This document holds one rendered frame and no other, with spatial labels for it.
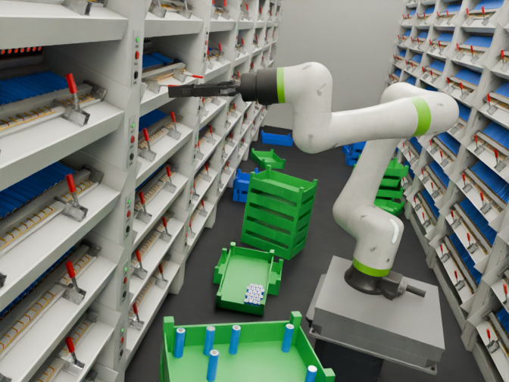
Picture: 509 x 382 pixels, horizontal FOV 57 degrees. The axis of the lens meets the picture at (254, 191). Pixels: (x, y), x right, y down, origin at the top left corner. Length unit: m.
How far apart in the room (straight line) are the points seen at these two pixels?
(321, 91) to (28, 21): 0.72
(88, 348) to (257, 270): 1.07
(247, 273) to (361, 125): 1.06
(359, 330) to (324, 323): 0.10
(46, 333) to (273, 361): 0.46
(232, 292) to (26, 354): 1.24
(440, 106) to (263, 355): 0.85
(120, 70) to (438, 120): 0.89
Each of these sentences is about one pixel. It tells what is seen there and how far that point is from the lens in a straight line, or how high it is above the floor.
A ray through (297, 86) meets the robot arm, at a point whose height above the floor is 1.01.
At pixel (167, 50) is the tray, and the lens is 1.79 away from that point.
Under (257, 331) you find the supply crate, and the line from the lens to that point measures 1.09.
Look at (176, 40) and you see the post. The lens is 1.78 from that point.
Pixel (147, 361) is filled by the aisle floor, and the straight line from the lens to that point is 1.77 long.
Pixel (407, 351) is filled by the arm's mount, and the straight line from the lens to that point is 1.49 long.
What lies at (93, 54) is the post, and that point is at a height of 1.03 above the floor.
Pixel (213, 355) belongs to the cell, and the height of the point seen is 0.55.
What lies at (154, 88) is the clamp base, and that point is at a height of 0.94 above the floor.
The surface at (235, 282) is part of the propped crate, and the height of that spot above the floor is 0.05.
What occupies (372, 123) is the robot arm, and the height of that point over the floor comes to 0.93.
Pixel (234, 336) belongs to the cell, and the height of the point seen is 0.53.
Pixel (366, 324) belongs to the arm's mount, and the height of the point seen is 0.38.
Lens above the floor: 1.16
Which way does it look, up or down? 20 degrees down
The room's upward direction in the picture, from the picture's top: 9 degrees clockwise
